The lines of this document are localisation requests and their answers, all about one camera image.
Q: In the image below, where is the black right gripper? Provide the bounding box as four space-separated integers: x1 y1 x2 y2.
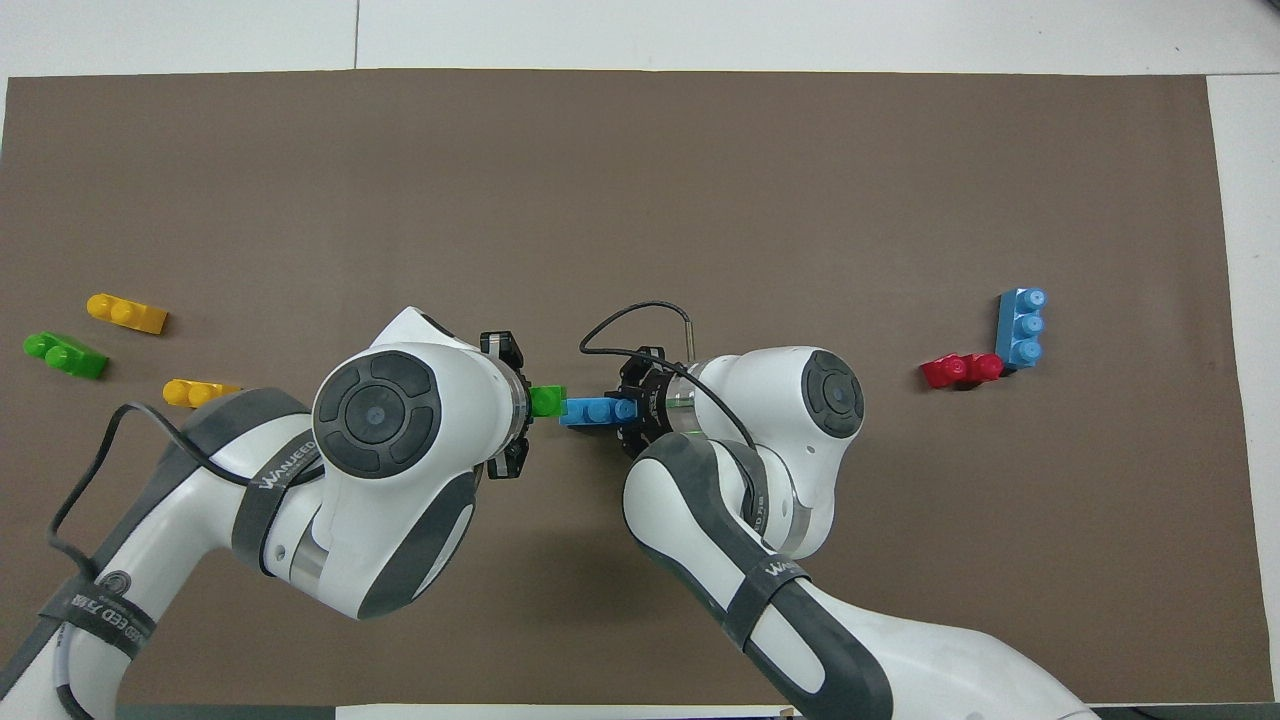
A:
606 345 673 461

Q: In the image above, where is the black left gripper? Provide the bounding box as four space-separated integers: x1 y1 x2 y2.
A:
480 330 529 481

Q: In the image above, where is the blue three-stud toy brick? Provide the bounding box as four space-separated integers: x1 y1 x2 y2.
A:
559 397 638 429
995 288 1049 372

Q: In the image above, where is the brown paper table mat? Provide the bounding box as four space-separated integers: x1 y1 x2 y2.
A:
0 68 1246 707

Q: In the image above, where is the yellow two-stud toy brick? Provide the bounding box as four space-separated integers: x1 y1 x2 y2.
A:
87 293 169 336
163 379 242 409

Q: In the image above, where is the red two-stud toy brick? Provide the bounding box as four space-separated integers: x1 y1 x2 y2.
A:
920 353 1005 391

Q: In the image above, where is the black right arm gripper cable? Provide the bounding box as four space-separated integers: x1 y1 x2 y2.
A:
578 302 761 456

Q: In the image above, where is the black arm gripper cable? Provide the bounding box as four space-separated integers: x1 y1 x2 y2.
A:
578 302 761 456
44 402 326 601

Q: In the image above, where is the black left arm gripper cable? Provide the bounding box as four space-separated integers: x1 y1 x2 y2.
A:
44 402 326 601

